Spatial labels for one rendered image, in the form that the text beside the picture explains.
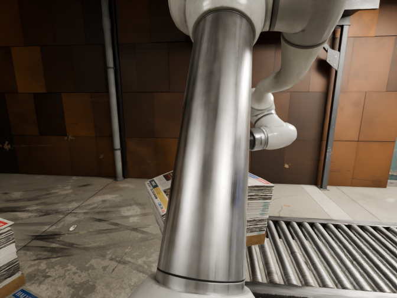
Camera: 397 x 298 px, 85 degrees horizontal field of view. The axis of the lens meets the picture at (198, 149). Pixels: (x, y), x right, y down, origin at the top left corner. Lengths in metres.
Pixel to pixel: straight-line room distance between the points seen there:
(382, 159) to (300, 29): 4.34
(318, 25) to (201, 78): 0.27
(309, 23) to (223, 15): 0.18
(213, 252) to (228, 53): 0.25
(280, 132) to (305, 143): 3.24
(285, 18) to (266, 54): 3.47
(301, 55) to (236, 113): 0.31
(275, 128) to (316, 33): 0.45
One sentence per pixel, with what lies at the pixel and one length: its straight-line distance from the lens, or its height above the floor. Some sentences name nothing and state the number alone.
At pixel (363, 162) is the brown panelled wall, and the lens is 4.62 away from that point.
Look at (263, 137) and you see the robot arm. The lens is 0.86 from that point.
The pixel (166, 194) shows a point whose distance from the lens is 0.74.
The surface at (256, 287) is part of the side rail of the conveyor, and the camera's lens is 0.96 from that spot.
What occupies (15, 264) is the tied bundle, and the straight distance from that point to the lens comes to 1.03.
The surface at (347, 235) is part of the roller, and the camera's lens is 1.41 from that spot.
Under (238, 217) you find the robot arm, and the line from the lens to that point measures 0.25.
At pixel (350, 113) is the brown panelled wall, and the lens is 4.35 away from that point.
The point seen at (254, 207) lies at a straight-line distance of 0.80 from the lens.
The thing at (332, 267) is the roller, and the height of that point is 0.80.
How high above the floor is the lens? 1.46
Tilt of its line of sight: 13 degrees down
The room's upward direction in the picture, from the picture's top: straight up
